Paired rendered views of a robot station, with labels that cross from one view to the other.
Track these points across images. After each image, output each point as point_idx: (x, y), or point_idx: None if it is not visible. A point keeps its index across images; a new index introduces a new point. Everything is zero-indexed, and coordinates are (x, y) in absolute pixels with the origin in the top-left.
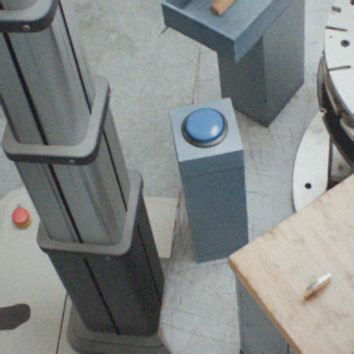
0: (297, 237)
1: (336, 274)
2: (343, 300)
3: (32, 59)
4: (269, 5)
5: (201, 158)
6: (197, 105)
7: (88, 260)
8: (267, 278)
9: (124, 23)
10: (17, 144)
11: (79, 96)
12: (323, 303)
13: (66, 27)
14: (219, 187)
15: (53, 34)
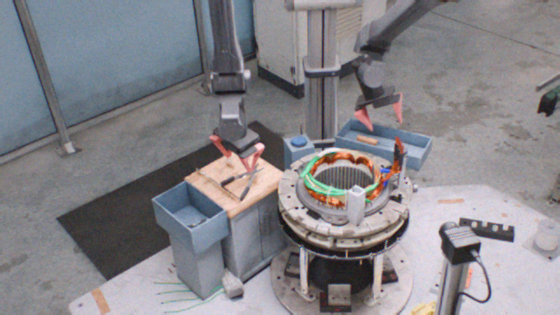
0: (250, 159)
1: (236, 170)
2: (227, 172)
3: (305, 88)
4: (358, 143)
5: (286, 143)
6: (308, 139)
7: None
8: (234, 155)
9: None
10: (304, 125)
11: (317, 123)
12: (225, 168)
13: (323, 93)
14: (289, 165)
15: (311, 85)
